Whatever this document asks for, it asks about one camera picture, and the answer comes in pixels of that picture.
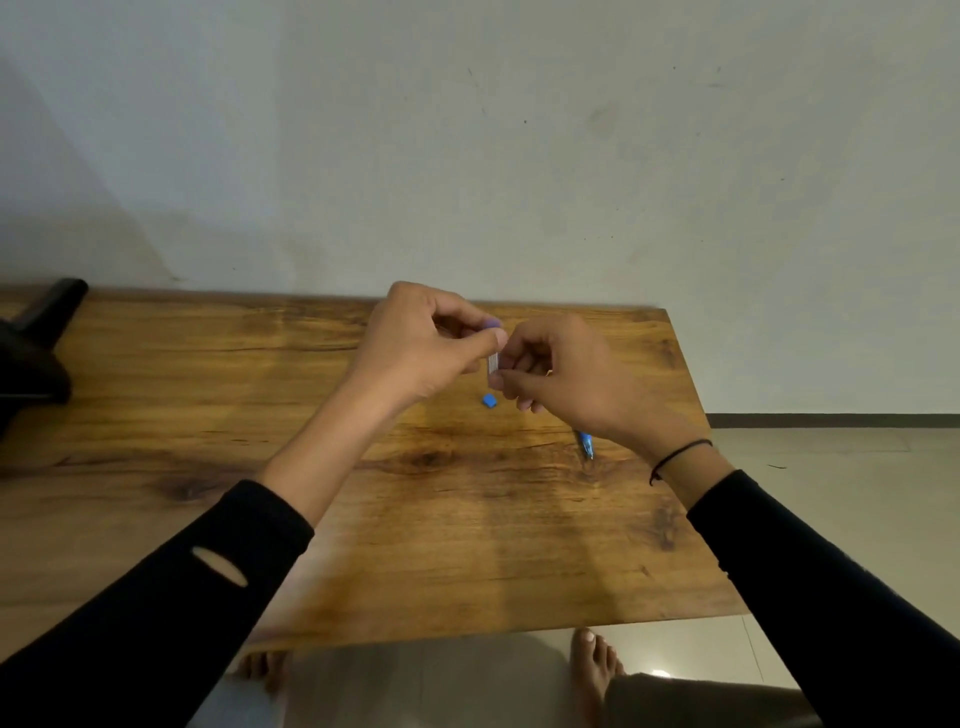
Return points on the person's right forearm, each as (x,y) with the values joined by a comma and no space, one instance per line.
(825,600)

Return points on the person's left leg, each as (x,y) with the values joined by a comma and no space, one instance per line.
(240,705)

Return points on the clear purple lead case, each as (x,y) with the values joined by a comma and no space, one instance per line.
(493,364)

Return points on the small blue cap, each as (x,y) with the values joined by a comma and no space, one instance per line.
(489,401)

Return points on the person's right hand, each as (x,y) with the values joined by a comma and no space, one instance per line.
(585,382)

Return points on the black monitor stand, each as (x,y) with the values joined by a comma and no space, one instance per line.
(34,360)

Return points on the person's leg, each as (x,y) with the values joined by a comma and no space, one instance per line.
(705,705)
(240,705)

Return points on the person's left foot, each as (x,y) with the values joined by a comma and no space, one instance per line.
(266,667)

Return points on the blue mechanical pencil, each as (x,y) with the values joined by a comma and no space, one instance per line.
(586,446)

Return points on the person's right foot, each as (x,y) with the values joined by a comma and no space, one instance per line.
(592,671)

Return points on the person's foot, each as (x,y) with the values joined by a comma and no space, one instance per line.
(266,667)
(592,671)

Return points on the person's left hand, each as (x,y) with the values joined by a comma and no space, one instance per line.
(416,345)

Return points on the person's left forearm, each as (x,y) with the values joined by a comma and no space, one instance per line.
(180,592)

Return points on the person's right leg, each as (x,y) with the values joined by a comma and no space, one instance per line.
(705,705)

